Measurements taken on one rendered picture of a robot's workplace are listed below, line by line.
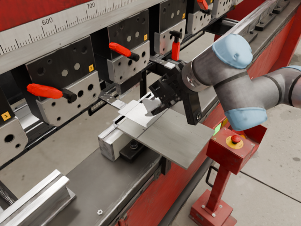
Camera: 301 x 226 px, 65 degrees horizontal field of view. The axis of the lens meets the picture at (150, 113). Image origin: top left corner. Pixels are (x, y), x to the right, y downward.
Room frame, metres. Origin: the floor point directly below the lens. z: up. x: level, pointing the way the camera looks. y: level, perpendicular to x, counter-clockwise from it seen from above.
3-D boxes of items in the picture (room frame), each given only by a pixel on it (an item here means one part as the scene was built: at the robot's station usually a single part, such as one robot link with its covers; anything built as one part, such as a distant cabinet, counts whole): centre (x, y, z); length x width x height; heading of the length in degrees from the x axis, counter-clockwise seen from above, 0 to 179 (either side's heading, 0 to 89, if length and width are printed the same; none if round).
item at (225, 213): (0.69, -0.41, 0.06); 0.25 x 0.20 x 0.12; 46
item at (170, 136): (0.53, -0.05, 1.00); 0.26 x 0.18 x 0.01; 53
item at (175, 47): (0.71, -0.08, 1.20); 0.04 x 0.02 x 0.10; 53
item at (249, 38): (1.39, -0.59, 0.89); 0.30 x 0.05 x 0.03; 143
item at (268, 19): (1.71, -0.83, 0.89); 0.30 x 0.05 x 0.03; 143
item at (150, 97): (0.64, 0.05, 0.99); 0.20 x 0.03 x 0.03; 143
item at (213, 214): (0.71, -0.38, 0.13); 0.10 x 0.10 x 0.01; 46
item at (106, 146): (0.67, 0.03, 0.92); 0.39 x 0.06 x 0.10; 143
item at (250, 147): (0.71, -0.38, 0.75); 0.20 x 0.16 x 0.18; 136
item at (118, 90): (0.62, 0.07, 1.13); 0.10 x 0.02 x 0.10; 143
